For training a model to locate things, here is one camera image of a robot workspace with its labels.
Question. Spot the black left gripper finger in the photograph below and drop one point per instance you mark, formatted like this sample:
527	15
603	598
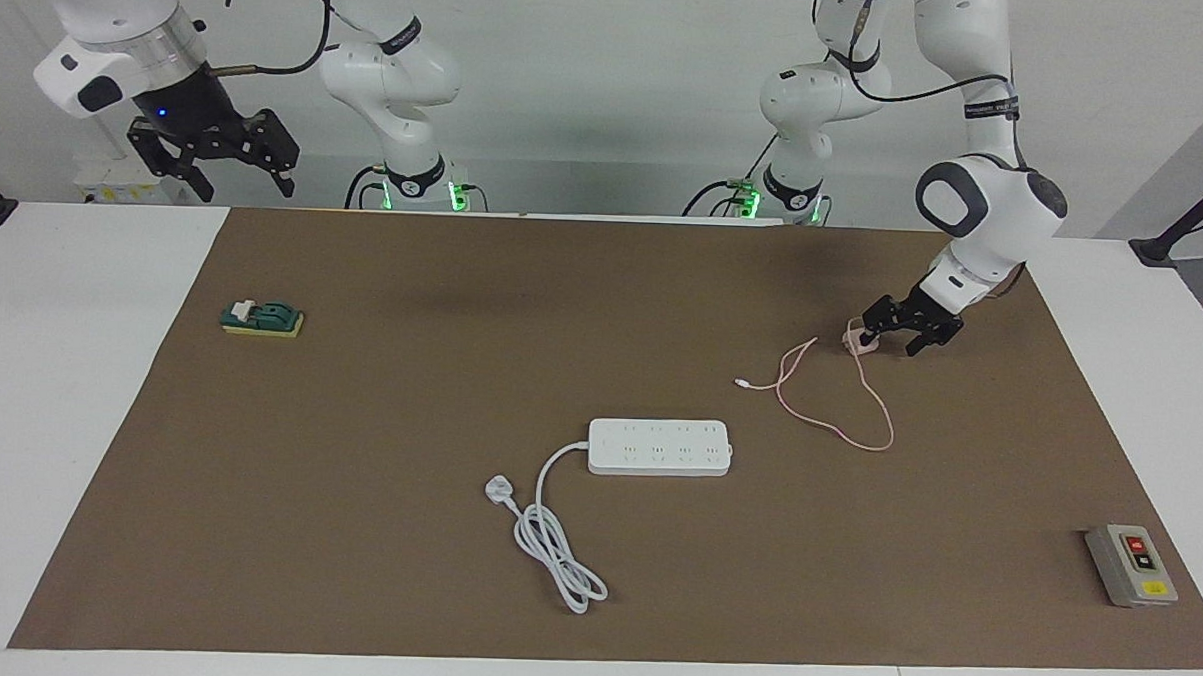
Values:
882	316
940	340

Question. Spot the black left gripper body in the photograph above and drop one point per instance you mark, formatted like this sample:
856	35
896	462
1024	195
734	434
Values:
931	309

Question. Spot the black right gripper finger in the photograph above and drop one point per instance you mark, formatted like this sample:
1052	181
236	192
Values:
278	149
163	148

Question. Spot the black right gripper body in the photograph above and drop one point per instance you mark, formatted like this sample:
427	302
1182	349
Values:
197	106

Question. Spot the pink charger adapter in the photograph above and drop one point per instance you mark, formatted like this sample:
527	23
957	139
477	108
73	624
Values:
852	337

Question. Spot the white power strip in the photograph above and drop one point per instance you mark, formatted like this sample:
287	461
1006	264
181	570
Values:
658	450

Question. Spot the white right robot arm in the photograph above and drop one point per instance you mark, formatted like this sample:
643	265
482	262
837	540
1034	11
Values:
391	70

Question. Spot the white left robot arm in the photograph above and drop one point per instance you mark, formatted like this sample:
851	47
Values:
996	207

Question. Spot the white box with yellow labels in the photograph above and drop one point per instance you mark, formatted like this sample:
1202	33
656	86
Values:
101	188

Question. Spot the brown table mat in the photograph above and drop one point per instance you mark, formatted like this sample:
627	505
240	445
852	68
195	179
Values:
462	323

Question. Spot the green knife switch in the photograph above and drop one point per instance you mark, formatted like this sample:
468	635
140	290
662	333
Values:
272	317

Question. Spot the grey push-button switch box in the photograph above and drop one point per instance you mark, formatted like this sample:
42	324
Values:
1134	567

